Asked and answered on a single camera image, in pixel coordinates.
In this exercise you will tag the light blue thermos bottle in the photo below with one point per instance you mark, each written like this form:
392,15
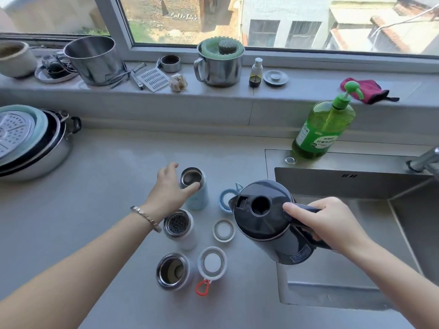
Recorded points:
199,200

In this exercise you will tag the steel sink stopper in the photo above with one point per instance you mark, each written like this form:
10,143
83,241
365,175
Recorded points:
275,78

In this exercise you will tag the white window frame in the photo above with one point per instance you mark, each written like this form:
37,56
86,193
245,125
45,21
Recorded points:
116,27

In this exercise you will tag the white grater plate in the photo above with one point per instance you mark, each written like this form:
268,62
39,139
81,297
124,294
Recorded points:
153,79

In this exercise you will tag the small steel plate with clutter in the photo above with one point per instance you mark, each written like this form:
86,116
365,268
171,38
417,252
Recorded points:
55,73

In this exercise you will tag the stainless steel sink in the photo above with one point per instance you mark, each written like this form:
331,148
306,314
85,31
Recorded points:
343,181

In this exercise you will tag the chrome faucet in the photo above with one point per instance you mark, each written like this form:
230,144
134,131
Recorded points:
425,161

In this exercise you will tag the white thermos lid red loop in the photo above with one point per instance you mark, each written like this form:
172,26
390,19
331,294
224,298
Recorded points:
212,263

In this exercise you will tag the person's right thumb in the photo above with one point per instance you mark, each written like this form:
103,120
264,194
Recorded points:
295,210

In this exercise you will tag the white thermos bottle without strainer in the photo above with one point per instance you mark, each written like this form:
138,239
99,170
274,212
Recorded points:
171,270

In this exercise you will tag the large stainless steel pot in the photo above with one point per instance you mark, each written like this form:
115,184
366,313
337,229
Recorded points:
94,63

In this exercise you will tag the stainless steel mug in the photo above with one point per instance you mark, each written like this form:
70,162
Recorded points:
219,70

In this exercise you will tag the teal bowl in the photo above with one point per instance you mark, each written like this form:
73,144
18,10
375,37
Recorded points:
40,130

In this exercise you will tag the person's left forearm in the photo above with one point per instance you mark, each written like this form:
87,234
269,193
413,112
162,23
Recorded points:
79,270

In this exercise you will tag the green dish soap pump bottle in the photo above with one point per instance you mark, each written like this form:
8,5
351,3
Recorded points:
322,130

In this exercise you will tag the light blue thermos lid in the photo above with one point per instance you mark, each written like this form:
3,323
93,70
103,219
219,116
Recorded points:
224,200

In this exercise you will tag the beige ceramic pot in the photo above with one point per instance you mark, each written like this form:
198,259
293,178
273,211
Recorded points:
15,61

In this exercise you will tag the small steel strainer cup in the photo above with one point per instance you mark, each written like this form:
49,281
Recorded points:
170,63

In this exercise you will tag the pink cleaning cloth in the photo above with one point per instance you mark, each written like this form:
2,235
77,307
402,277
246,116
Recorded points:
367,89

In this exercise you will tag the perforated steel steamer plate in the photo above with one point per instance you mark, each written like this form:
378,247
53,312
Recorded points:
13,133

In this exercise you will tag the dark grey electric kettle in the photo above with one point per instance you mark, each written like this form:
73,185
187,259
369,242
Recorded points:
264,222

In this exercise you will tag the green silicone lid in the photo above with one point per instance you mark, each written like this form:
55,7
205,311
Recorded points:
211,47

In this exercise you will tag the person's right hand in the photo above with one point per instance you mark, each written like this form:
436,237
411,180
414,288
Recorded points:
336,226

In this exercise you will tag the plain white thermos lid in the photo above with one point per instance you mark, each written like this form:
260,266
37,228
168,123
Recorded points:
224,230

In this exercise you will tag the garlic bulb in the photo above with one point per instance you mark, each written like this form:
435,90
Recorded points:
178,82

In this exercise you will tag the person's left thumb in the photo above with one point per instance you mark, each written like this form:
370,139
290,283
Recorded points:
190,189

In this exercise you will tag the person's left hand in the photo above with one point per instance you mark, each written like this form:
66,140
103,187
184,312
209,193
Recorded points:
164,195

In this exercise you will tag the small round steel sink cap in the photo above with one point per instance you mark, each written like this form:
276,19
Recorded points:
290,160

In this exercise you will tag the white thermos bottle with strainer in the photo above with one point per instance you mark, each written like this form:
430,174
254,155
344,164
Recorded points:
178,224

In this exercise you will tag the person's right forearm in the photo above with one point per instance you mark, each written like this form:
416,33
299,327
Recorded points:
401,284

